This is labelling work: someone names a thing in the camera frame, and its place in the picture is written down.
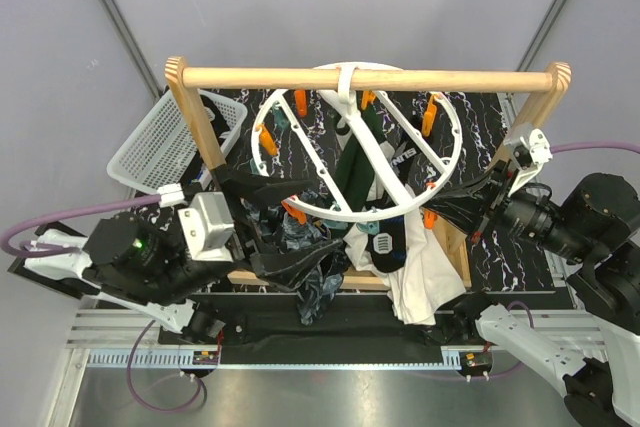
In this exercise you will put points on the black blue sock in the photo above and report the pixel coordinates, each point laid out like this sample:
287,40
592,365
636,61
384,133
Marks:
388,248

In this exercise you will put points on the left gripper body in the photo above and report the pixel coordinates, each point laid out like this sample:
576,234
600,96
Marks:
248,237

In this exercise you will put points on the white cloth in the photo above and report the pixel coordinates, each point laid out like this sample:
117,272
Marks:
425,283

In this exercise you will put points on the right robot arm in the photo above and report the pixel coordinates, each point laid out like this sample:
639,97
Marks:
592,230

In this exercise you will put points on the white round clip hanger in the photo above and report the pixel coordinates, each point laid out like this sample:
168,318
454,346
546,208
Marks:
384,172

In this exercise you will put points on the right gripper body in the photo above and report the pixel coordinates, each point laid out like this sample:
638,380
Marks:
504,178

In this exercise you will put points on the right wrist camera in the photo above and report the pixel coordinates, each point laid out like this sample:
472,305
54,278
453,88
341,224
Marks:
529,149

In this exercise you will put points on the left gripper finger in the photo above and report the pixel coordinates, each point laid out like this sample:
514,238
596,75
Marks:
260,191
288,271

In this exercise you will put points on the wooden hanging rack frame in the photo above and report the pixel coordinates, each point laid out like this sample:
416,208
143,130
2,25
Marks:
545,89

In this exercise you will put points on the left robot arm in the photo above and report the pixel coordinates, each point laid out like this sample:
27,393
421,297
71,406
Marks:
152,253

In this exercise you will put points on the dark patterned garment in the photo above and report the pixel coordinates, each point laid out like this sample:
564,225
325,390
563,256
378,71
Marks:
280,233

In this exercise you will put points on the orange clothes peg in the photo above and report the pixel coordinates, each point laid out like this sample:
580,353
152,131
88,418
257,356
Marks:
293,212

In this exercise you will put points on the white plastic mesh basket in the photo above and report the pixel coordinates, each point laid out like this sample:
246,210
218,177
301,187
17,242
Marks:
161,148

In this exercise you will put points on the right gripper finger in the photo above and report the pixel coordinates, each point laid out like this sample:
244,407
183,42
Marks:
477,189
464,213

